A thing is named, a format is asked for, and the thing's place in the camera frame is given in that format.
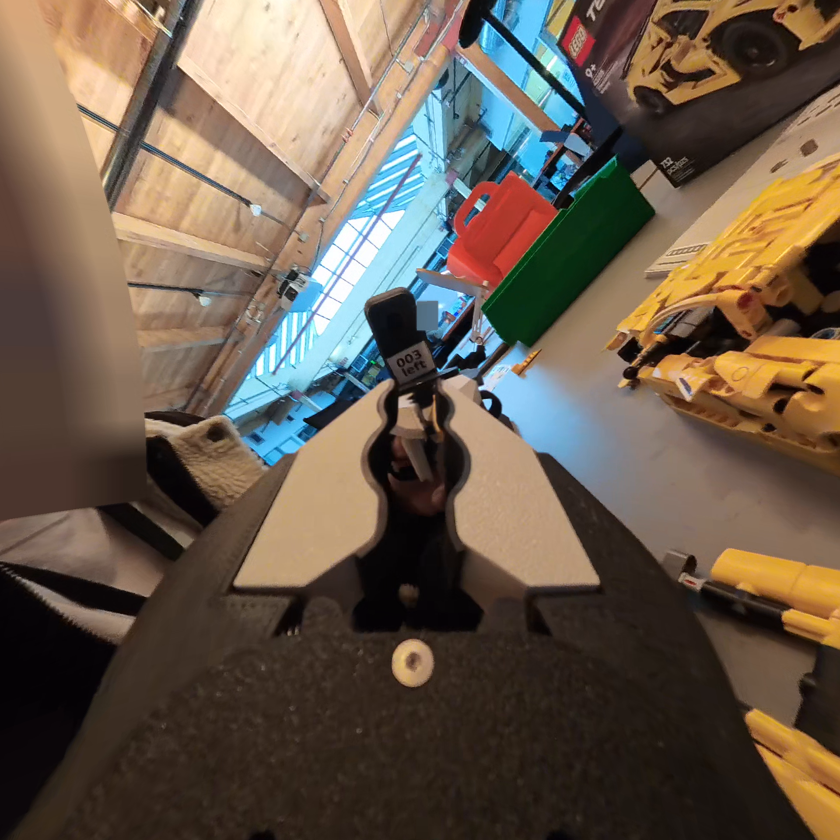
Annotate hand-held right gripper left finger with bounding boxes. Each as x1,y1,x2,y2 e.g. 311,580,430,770
233,381,395,618

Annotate red plastic carry case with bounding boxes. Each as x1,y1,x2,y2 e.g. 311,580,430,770
446,172,559,290

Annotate green storage bin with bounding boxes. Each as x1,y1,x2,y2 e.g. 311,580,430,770
481,156,656,347

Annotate yellow brick rear subassembly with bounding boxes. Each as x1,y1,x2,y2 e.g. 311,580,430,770
663,548,840,840

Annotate person's left hand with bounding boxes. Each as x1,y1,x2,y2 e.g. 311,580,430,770
387,451,448,520

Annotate open instruction booklet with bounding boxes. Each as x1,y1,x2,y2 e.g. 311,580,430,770
643,85,840,280

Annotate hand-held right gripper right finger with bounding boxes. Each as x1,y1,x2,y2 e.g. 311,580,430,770
436,378,602,609

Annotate black pole stand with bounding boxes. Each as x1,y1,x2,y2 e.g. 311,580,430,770
458,0,588,116

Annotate dark toy car set box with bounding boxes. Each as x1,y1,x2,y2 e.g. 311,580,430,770
558,0,840,188

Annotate wooden document stand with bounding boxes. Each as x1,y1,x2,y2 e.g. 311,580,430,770
416,268,500,349

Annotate yellow brick car model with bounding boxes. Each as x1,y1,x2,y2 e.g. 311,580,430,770
604,154,840,473

